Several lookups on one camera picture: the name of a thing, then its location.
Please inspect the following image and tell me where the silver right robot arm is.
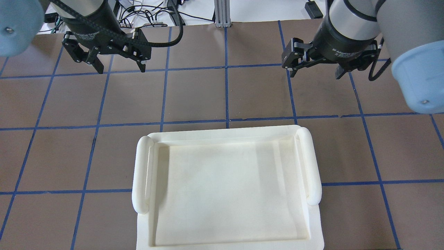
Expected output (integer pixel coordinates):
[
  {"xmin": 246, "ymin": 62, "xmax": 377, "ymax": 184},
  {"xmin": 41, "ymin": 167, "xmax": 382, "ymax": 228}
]
[{"xmin": 282, "ymin": 0, "xmax": 444, "ymax": 114}]

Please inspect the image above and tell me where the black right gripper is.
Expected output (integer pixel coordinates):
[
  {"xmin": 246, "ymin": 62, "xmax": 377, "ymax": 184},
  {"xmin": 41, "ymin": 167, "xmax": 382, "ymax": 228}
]
[{"xmin": 282, "ymin": 18, "xmax": 380, "ymax": 80}]

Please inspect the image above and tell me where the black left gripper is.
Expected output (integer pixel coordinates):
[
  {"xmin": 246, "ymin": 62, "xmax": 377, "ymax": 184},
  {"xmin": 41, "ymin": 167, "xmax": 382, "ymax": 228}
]
[{"xmin": 62, "ymin": 7, "xmax": 151, "ymax": 74}]

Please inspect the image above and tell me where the white plastic tray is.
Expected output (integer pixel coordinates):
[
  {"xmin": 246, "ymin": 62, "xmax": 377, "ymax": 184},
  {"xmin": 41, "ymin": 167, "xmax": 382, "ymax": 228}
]
[{"xmin": 132, "ymin": 125, "xmax": 324, "ymax": 250}]

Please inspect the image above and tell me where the aluminium frame post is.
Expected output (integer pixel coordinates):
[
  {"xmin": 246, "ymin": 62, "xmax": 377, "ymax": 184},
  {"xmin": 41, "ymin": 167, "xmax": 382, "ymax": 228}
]
[{"xmin": 214, "ymin": 0, "xmax": 232, "ymax": 27}]

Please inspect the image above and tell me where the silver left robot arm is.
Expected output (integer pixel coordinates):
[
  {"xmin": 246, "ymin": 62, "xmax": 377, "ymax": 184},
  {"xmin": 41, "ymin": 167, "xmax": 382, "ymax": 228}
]
[{"xmin": 0, "ymin": 0, "xmax": 152, "ymax": 73}]

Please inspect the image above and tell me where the black power adapter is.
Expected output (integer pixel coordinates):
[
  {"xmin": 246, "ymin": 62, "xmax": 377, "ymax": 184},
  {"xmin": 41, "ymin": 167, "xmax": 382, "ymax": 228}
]
[{"xmin": 304, "ymin": 0, "xmax": 324, "ymax": 19}]

